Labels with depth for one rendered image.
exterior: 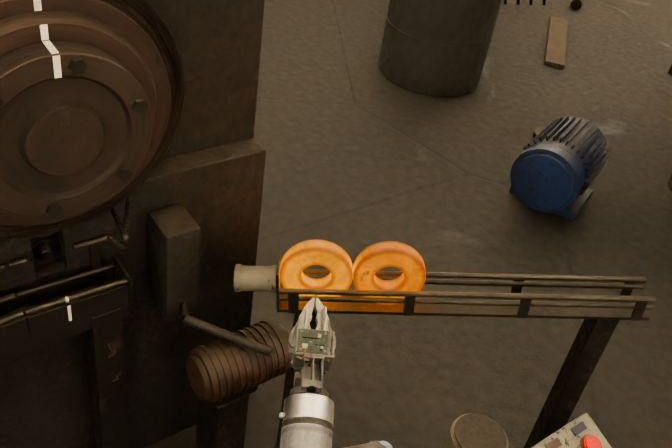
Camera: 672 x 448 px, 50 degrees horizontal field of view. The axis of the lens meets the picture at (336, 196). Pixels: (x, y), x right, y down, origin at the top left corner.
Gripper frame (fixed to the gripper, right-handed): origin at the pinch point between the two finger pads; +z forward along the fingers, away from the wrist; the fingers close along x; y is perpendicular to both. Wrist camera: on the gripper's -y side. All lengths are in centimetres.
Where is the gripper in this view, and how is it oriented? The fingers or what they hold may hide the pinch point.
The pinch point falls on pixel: (314, 305)
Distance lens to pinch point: 144.4
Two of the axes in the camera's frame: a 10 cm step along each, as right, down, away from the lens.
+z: 0.4, -8.0, 6.0
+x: -9.9, -1.1, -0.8
